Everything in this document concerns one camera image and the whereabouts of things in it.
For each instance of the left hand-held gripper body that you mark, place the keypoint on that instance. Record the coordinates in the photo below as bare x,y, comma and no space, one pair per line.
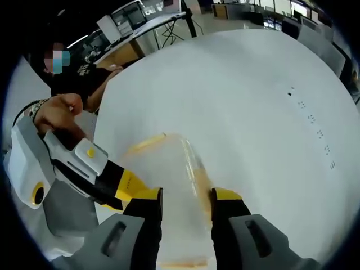
31,157

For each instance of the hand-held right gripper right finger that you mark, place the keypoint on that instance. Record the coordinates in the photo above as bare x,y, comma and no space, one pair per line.
230,230

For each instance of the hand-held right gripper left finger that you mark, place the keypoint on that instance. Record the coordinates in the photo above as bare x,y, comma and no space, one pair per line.
143,233

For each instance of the clear plastic bag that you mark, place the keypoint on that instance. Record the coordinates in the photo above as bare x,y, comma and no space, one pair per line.
174,168

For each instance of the person's left hand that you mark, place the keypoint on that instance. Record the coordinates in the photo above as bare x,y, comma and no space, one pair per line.
60,118

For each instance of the light grey chair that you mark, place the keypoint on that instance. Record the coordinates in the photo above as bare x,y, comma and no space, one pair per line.
70,213

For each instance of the white box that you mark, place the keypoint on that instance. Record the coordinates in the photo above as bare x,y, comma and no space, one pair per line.
109,29

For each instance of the white desk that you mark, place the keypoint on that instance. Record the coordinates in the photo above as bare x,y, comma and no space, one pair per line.
157,25

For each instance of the wooden cabinet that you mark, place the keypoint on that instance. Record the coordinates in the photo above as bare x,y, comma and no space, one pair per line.
220,10

